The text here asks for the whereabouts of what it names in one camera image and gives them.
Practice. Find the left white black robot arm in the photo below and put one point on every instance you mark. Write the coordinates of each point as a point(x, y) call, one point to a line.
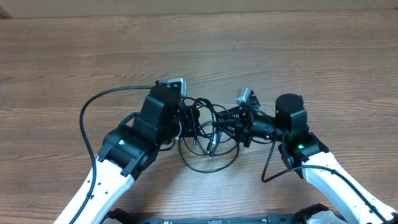
point(130, 149)

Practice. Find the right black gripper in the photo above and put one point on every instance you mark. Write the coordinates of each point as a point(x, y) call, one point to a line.
point(232, 121)

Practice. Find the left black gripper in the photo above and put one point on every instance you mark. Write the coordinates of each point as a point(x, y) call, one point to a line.
point(189, 117)

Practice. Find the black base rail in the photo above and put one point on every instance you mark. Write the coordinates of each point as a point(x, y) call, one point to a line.
point(317, 213)

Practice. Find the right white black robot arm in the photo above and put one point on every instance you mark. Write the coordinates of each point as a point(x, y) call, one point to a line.
point(302, 152)

